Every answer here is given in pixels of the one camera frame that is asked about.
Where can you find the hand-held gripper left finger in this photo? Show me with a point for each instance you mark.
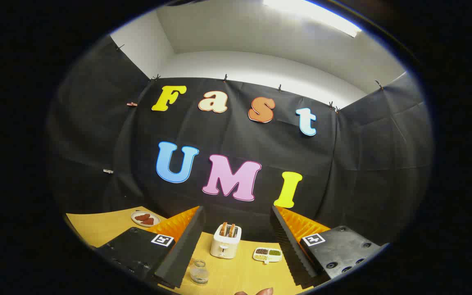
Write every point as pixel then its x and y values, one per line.
pixel 187 250

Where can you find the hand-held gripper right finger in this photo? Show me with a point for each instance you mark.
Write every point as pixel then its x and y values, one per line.
pixel 287 246

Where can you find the white divided seed dish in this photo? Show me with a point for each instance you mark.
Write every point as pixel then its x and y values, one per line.
pixel 267 255

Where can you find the small glass jar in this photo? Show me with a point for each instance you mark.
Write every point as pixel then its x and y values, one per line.
pixel 199 273

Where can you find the cream toaster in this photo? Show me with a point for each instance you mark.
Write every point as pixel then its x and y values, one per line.
pixel 224 246

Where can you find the toasted bread slice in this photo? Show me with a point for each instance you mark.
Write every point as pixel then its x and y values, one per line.
pixel 223 228
pixel 232 230

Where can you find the red snack piece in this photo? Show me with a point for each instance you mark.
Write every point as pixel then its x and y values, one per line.
pixel 148 221
pixel 142 217

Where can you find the small white plate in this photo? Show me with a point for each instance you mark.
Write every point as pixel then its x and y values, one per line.
pixel 135 214

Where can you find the wooden table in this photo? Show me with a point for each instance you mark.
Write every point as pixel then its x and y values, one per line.
pixel 96 229

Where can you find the black backdrop cloth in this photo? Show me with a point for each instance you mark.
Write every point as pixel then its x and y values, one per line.
pixel 342 164

